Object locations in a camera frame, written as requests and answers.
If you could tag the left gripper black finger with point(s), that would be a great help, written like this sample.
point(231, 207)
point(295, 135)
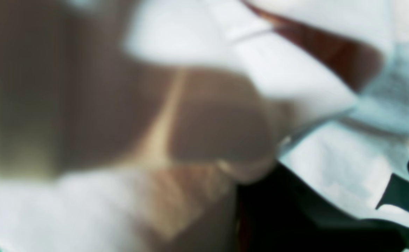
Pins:
point(281, 213)

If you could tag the pink T-shirt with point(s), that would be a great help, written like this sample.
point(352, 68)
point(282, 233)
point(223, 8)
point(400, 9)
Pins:
point(128, 125)

